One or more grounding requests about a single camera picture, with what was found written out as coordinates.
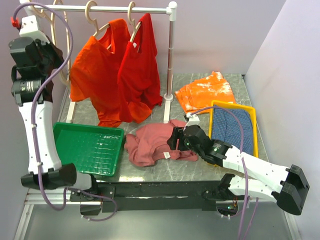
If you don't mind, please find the dusty pink t shirt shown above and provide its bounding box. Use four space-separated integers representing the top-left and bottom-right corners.
124 119 198 167

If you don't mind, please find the green plastic tray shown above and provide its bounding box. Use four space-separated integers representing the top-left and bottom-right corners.
53 122 125 177

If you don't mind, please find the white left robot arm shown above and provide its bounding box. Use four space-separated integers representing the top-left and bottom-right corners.
8 37 100 201

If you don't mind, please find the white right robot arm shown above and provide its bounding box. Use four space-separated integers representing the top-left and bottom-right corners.
166 125 310 216

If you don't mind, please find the blue checked shirt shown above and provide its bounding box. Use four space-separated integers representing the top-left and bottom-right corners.
211 108 254 155

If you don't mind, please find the orange t shirt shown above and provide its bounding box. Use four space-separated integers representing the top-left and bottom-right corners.
70 18 152 128

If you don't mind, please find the orange white patterned shirt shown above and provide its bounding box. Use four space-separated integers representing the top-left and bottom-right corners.
175 71 236 113

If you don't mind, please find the beige hanger with orange shirt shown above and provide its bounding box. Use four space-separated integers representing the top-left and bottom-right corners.
84 0 110 40

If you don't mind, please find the red t shirt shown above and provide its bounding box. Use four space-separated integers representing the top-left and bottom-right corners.
117 13 163 124

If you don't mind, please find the beige hanger with red shirt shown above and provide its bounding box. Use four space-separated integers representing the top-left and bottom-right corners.
127 1 141 43

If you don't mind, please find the yellow plastic tray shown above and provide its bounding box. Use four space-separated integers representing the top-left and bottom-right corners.
208 100 259 157

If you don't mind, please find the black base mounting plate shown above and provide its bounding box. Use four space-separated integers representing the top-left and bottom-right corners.
69 181 247 213

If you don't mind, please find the white clothes rack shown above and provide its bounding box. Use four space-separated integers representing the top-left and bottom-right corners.
19 0 178 124

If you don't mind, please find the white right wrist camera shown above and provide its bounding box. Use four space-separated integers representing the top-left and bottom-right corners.
184 112 200 130

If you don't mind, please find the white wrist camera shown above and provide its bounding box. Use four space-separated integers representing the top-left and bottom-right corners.
184 112 200 130
10 15 51 45

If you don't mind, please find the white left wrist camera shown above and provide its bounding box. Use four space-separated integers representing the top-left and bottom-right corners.
10 15 51 45

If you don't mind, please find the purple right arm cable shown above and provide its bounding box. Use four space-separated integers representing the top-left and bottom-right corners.
191 105 260 240

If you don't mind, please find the aluminium frame rail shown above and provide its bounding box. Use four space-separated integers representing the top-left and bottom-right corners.
13 189 91 240

